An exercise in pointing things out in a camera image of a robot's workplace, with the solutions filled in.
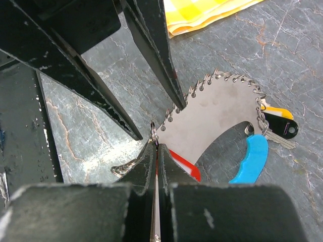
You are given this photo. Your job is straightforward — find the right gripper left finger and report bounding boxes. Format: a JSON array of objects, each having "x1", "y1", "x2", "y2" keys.
[{"x1": 117, "y1": 143, "x2": 157, "y2": 196}]

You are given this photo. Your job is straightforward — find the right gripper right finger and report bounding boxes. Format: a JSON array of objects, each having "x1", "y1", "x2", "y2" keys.
[{"x1": 158, "y1": 144, "x2": 199, "y2": 196}]

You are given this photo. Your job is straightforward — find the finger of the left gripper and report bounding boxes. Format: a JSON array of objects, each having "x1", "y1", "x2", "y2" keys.
[
  {"x1": 1, "y1": 1, "x2": 143, "y2": 141},
  {"x1": 121, "y1": 1, "x2": 186, "y2": 110}
]

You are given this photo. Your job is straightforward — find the red key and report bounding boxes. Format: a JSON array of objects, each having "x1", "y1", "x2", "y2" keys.
[{"x1": 169, "y1": 150, "x2": 201, "y2": 182}]

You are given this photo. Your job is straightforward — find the blue keyring with metal rings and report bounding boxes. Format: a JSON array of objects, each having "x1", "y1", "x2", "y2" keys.
[{"x1": 111, "y1": 68, "x2": 269, "y2": 185}]

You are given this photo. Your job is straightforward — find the yellow key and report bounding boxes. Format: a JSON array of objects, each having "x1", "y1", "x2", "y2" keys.
[{"x1": 261, "y1": 99, "x2": 294, "y2": 120}]

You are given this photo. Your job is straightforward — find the black key tag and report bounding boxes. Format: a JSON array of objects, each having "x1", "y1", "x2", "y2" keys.
[{"x1": 264, "y1": 112, "x2": 299, "y2": 139}]

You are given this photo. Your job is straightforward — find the orange checkered cloth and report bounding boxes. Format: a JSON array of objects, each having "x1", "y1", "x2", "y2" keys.
[{"x1": 164, "y1": 0, "x2": 262, "y2": 38}]

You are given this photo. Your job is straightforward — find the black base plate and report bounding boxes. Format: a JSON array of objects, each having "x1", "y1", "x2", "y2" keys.
[{"x1": 1, "y1": 56, "x2": 64, "y2": 203}]

